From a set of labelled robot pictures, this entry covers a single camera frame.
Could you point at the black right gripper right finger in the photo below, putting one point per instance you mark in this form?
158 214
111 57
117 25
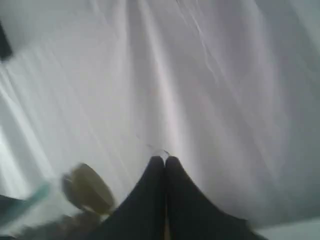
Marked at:
192 216

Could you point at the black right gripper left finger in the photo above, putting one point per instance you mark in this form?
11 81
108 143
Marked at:
141 216

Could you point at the clear jar with gold lid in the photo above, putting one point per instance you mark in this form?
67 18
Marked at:
66 208

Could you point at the white backdrop curtain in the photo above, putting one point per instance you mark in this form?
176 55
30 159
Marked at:
230 87

